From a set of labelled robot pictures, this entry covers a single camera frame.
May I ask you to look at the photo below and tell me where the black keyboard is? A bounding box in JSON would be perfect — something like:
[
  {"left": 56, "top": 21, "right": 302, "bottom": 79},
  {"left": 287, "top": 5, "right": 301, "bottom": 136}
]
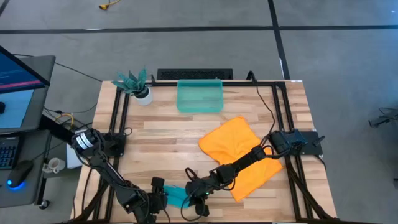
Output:
[{"left": 0, "top": 136, "right": 20, "bottom": 171}]

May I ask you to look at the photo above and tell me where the yellow floor cable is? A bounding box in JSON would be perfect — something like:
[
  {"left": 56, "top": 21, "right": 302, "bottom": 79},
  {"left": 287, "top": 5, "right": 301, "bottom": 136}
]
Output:
[{"left": 98, "top": 0, "right": 121, "bottom": 11}]

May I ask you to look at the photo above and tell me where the white box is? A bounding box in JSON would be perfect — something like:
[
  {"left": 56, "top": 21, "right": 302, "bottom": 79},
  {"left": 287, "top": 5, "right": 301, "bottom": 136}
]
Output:
[{"left": 65, "top": 143, "right": 82, "bottom": 170}]

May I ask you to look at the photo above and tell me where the black floor stand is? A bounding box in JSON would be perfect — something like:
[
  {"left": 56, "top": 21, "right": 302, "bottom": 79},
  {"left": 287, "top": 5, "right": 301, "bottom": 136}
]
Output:
[{"left": 368, "top": 106, "right": 398, "bottom": 129}]

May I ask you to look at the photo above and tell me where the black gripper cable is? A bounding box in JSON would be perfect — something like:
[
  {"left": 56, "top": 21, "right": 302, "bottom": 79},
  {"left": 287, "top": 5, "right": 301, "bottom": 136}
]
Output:
[
  {"left": 160, "top": 207, "right": 172, "bottom": 223},
  {"left": 180, "top": 167, "right": 206, "bottom": 223}
]

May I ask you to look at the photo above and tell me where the teal microfiber towel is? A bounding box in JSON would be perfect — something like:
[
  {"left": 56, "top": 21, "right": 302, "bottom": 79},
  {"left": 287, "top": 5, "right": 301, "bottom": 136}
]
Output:
[{"left": 162, "top": 184, "right": 191, "bottom": 209}]

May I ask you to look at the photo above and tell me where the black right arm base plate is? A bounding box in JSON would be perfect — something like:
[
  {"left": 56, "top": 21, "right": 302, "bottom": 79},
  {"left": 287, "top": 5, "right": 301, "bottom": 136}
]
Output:
[{"left": 297, "top": 131, "right": 325, "bottom": 157}]

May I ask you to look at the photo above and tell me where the black mouse with blue light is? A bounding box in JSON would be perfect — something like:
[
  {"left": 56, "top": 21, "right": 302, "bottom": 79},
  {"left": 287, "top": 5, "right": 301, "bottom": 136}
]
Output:
[{"left": 6, "top": 159, "right": 34, "bottom": 190}]

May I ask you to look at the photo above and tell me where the orange microfiber towel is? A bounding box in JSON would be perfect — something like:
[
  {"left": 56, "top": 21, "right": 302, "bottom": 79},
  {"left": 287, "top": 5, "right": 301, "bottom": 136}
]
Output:
[{"left": 198, "top": 116, "right": 284, "bottom": 203}]

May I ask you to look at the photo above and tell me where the black aluminium table frame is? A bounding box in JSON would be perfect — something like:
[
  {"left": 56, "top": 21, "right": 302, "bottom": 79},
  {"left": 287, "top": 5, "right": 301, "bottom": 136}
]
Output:
[{"left": 70, "top": 73, "right": 338, "bottom": 224}]

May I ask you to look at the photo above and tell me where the grey side table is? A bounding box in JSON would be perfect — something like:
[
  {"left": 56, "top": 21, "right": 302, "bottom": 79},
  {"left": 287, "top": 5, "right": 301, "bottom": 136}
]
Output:
[{"left": 0, "top": 129, "right": 53, "bottom": 208}]

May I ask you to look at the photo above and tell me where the white mug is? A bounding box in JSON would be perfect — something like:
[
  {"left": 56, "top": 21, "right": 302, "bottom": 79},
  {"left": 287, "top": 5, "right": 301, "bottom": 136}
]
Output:
[{"left": 41, "top": 157, "right": 67, "bottom": 175}]

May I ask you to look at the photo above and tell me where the black floor vent grille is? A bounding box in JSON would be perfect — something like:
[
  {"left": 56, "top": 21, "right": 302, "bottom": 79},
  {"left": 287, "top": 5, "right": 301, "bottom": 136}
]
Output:
[{"left": 156, "top": 68, "right": 234, "bottom": 81}]

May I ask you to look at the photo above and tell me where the long black power cable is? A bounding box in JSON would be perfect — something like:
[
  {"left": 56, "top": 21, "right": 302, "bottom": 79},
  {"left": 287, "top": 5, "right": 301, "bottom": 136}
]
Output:
[{"left": 246, "top": 70, "right": 278, "bottom": 138}]

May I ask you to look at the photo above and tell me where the yellow cable bundle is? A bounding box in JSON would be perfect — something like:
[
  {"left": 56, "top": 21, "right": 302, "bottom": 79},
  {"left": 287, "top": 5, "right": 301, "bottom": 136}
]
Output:
[{"left": 53, "top": 112, "right": 76, "bottom": 130}]

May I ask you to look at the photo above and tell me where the green artificial snake plant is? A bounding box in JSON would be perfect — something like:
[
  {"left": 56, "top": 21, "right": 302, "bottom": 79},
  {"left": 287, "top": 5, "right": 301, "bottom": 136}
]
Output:
[{"left": 111, "top": 68, "right": 150, "bottom": 96}]

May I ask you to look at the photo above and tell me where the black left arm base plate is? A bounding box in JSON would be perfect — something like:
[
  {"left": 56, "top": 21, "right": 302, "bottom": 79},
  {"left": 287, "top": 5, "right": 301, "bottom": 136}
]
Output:
[{"left": 103, "top": 132, "right": 127, "bottom": 157}]

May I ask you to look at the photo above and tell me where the computer monitor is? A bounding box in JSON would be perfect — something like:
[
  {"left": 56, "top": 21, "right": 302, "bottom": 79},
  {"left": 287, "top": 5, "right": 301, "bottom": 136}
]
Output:
[{"left": 0, "top": 55, "right": 57, "bottom": 135}]

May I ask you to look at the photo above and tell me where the blue-screen monitor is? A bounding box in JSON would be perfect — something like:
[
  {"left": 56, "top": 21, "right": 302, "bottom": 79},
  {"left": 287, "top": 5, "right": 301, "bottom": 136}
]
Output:
[{"left": 0, "top": 45, "right": 51, "bottom": 95}]

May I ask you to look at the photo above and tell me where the white plant pot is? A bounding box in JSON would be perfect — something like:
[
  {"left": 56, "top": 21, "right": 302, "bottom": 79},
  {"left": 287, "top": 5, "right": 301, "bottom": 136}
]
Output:
[{"left": 134, "top": 87, "right": 154, "bottom": 106}]

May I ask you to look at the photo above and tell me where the teal translucent plastic basket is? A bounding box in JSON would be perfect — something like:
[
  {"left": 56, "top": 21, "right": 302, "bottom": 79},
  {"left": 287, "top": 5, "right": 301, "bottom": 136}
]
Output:
[{"left": 175, "top": 78, "right": 224, "bottom": 114}]

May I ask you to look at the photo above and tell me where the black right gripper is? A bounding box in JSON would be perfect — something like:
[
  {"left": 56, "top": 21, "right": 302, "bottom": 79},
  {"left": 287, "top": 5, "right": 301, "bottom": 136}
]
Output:
[{"left": 183, "top": 175, "right": 221, "bottom": 218}]

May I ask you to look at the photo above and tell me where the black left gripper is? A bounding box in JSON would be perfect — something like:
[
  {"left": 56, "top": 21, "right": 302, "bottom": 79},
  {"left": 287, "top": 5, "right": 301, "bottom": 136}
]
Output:
[{"left": 147, "top": 176, "right": 172, "bottom": 216}]

